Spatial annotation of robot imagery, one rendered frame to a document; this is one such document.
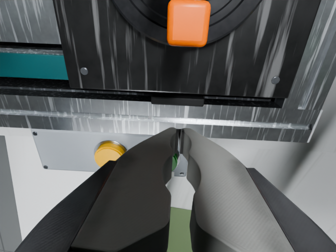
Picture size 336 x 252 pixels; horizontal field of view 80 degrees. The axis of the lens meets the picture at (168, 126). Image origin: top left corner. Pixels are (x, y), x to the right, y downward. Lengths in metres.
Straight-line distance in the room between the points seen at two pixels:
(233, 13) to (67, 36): 0.15
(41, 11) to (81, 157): 0.19
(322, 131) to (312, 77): 0.19
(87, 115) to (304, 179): 0.43
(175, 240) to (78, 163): 0.25
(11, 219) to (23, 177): 1.98
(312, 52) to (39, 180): 0.53
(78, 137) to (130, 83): 0.11
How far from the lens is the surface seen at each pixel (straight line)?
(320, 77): 0.28
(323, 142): 0.47
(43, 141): 0.32
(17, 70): 0.30
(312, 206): 0.58
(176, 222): 0.48
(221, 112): 0.25
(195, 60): 0.22
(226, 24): 0.20
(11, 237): 2.77
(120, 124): 0.26
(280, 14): 0.23
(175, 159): 0.27
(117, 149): 0.27
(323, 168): 0.51
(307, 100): 0.28
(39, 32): 0.31
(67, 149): 0.31
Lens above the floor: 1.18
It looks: 62 degrees down
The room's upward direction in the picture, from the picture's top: 175 degrees counter-clockwise
